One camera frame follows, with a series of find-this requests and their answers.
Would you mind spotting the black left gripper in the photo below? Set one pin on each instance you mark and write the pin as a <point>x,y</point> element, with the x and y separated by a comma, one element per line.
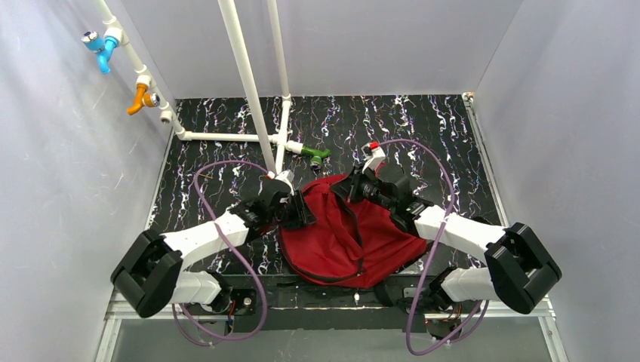
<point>302,210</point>

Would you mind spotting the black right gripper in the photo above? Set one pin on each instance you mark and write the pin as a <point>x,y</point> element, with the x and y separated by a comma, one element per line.
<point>351,184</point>

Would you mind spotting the red student backpack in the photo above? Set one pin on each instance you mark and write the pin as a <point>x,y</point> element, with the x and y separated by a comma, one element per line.
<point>349,245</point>

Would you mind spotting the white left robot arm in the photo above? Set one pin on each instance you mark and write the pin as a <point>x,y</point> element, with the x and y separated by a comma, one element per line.
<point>154,271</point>

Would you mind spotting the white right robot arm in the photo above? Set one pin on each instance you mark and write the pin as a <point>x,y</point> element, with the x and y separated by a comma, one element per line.
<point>517,269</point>

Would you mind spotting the orange faucet valve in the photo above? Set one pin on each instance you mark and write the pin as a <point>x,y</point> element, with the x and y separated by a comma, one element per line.
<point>143,98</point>

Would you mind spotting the blue faucet valve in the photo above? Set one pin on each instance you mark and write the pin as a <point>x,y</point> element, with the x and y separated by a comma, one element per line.
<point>103,46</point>

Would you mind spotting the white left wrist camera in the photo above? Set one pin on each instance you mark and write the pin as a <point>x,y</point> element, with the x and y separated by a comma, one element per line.
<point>285,177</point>

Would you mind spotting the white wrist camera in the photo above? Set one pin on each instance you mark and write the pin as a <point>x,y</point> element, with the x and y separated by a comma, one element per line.
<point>374,157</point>
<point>285,177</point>

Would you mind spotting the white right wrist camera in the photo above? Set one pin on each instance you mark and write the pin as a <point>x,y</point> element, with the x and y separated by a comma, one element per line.
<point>374,157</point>

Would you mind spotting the white PVC pipe frame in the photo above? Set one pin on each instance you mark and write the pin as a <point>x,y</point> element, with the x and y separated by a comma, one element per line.
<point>272,146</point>

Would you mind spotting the aluminium rail frame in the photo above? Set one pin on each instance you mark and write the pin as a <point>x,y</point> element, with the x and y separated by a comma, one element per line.
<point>309,307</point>

